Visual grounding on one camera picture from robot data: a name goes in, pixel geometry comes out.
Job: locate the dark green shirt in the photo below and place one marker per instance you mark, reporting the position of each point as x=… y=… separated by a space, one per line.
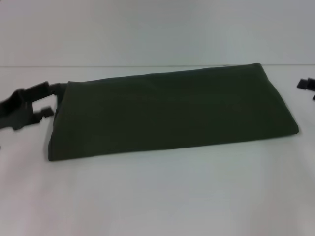
x=172 y=110

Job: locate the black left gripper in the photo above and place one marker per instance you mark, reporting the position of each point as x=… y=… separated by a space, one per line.
x=17 y=110

